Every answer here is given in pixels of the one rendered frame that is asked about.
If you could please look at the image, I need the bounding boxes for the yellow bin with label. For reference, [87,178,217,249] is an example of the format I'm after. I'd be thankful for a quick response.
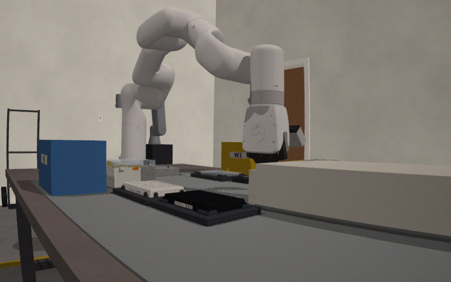
[221,142,256,175]

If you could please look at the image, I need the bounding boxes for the blue box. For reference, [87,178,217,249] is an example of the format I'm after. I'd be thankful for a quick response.
[39,140,107,196]

